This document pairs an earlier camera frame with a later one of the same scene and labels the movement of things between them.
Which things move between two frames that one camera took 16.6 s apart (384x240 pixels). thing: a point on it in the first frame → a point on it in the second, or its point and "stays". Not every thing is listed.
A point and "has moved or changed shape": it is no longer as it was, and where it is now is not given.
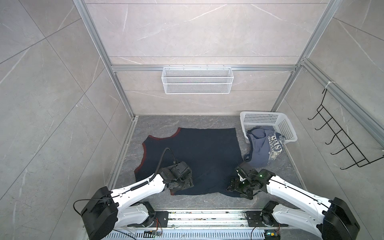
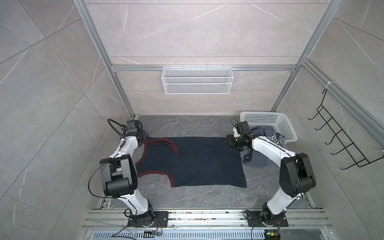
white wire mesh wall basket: [197, 80] stays
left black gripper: [190, 183] → [144, 132]
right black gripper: [235, 182] → [229, 139]
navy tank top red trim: [211, 153] has moved or changed shape
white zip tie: [329, 82] stays
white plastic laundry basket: [251, 119] stays
